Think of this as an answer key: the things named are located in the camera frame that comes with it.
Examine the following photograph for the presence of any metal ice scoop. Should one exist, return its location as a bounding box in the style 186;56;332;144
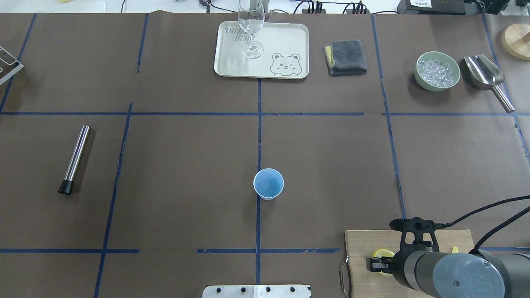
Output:
464;54;515;113

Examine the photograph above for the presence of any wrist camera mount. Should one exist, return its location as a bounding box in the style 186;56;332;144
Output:
389;217;448;253

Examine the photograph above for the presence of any green bowl of ice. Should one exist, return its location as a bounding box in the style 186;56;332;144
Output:
413;51;461;92

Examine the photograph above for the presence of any cream bear tray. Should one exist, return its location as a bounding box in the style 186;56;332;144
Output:
214;22;309;79

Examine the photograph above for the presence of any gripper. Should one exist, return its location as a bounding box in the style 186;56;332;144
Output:
367;251;407;282

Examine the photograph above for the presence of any steel muddler black tip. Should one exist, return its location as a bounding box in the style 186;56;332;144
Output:
57;125;91;195

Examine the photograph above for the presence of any light blue plastic cup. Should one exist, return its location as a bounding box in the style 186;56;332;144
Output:
253;168;284;200

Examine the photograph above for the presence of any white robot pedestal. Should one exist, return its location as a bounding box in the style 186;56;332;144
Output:
202;284;312;298

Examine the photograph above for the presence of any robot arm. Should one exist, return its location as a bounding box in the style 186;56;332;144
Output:
366;250;530;298

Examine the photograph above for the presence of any wooden cutting board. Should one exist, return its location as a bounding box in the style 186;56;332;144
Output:
344;229;474;298

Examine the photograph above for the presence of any grey folded cloth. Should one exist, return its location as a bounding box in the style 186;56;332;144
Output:
323;40;368;76

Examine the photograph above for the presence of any wine glass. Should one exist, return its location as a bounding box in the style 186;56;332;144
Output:
237;0;265;59

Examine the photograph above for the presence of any white wire cup rack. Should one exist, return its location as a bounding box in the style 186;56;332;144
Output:
0;47;24;85

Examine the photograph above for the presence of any wooden mug tree stand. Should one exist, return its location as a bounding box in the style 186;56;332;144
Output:
501;23;530;61

